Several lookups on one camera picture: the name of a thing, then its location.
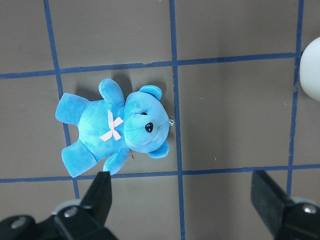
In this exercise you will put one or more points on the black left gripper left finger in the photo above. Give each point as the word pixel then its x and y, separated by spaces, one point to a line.
pixel 98 199

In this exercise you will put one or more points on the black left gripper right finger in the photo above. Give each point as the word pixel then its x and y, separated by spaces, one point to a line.
pixel 269 200

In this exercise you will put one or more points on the white square trash can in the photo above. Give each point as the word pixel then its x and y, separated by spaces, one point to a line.
pixel 309 70

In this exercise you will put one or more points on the blue teddy bear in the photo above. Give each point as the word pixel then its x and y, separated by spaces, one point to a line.
pixel 110 128

